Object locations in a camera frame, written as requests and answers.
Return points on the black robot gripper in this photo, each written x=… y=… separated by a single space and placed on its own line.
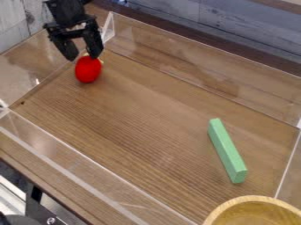
x=68 y=14

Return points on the red plush strawberry toy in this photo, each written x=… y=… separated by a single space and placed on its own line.
x=87 y=69

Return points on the green rectangular block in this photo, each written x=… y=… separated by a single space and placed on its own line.
x=227 y=151

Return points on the black metal table clamp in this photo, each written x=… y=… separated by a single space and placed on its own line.
x=24 y=212

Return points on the wooden bowl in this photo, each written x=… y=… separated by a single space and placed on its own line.
x=254 y=210

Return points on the clear acrylic corner bracket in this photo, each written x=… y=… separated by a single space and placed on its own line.
x=108 y=30

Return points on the clear acrylic enclosure walls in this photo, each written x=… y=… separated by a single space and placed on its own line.
x=117 y=148

